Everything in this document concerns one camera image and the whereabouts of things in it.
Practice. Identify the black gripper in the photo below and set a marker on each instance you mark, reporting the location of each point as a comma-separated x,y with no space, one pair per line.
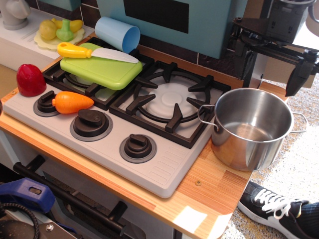
249,39

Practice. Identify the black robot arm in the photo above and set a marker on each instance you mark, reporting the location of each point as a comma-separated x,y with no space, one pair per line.
282,35

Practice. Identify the stainless steel pot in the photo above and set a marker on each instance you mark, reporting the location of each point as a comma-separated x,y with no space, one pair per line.
249,128

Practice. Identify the grey toy stove top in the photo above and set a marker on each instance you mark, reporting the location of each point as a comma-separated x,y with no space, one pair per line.
161,175

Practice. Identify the black right stove knob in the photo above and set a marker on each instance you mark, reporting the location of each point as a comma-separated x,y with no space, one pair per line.
138,148

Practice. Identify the black stove knob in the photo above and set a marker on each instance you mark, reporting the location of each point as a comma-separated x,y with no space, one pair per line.
43,107
91,125
138,148

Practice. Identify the black middle stove knob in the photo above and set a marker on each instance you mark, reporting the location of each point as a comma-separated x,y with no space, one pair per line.
91,125

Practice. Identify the black left stove knob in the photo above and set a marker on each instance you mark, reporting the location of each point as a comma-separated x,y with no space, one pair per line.
43,107

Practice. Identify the black right burner grate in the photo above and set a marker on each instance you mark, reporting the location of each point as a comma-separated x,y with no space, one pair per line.
166,100

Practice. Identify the black burner grate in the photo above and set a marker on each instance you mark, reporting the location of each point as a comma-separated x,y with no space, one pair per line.
166,100
102,96

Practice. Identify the black and white sneaker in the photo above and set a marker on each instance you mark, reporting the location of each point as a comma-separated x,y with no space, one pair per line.
294,218

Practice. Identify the light blue plastic cup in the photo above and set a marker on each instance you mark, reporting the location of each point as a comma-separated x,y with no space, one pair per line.
122,36

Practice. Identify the green plastic cutting board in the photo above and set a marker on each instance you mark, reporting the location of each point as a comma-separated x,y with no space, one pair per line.
108,73

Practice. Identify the black left burner grate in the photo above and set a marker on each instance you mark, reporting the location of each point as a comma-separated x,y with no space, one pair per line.
102,96

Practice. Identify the yellow toy banana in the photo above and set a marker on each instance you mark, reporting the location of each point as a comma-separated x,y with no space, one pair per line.
75,25

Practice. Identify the orange toy carrot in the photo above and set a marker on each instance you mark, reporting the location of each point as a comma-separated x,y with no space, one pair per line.
69,102

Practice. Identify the green toy broccoli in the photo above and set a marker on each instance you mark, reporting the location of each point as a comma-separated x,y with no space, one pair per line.
64,33

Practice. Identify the pale yellow toy plate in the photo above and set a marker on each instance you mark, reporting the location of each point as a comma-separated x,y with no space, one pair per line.
53,43

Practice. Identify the yellow toy potato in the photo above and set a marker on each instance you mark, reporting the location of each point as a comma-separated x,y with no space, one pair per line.
47,29

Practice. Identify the red toy pepper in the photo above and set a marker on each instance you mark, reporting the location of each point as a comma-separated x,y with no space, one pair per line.
30,80

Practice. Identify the white toy sink counter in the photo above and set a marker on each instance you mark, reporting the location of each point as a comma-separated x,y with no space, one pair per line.
18,47

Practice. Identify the grey toy faucet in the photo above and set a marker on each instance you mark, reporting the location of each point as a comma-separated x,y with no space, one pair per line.
14,13

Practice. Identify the blue clamp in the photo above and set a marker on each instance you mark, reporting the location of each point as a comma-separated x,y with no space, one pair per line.
28,193

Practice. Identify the yellow handled toy knife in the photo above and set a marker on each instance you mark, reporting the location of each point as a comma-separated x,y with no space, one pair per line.
69,50

